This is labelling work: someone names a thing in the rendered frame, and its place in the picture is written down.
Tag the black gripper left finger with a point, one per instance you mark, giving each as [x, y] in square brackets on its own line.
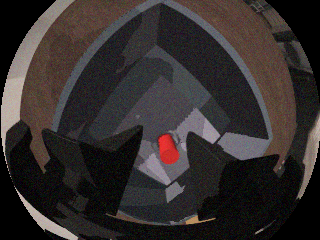
[106, 165]

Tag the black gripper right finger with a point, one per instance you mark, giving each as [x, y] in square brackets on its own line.
[218, 176]

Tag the red peg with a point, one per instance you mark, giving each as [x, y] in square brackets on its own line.
[168, 151]

